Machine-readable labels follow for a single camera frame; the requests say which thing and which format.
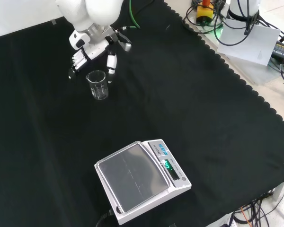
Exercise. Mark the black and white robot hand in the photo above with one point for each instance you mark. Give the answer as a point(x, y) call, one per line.
point(94, 48)

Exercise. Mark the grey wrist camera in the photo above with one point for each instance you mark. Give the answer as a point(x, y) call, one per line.
point(125, 42)

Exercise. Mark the grey metal base plate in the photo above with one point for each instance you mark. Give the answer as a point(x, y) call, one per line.
point(253, 71)

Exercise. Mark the small clear glass beaker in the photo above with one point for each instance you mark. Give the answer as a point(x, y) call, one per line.
point(99, 88)

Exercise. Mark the grey tape strip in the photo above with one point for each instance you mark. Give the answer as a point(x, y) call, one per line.
point(54, 22)

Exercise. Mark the white electronic balance steel pan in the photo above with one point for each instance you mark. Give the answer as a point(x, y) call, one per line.
point(135, 177)

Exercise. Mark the black power adapter brick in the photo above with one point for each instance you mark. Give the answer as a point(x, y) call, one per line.
point(280, 50)

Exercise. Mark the yellow stop button box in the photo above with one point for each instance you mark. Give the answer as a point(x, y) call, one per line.
point(204, 13)

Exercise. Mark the grey table leg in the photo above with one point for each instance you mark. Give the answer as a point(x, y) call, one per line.
point(279, 190)

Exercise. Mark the black bench cloth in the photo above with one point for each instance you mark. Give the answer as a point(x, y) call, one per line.
point(61, 142)

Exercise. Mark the small clear tape piece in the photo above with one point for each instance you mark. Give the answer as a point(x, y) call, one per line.
point(168, 27)

